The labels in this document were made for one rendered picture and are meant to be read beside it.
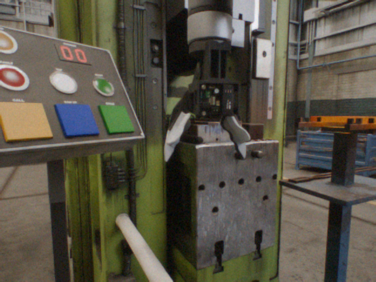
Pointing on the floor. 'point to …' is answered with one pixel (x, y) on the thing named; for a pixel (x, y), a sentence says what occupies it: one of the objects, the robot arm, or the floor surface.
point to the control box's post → (58, 219)
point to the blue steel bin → (365, 139)
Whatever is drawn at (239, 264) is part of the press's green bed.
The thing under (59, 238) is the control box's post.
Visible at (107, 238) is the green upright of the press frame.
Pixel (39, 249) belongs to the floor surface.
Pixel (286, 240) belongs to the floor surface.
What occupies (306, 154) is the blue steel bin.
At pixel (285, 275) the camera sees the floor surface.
